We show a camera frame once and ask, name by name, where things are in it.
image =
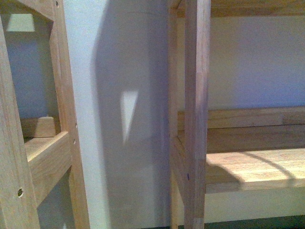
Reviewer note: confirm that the right wooden shelf unit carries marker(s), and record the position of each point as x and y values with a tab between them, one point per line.
224	150

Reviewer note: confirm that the wooden shelf unit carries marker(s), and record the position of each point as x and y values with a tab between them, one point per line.
224	150
36	153

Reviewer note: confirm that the left wooden shelf unit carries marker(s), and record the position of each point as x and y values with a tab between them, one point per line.
36	153

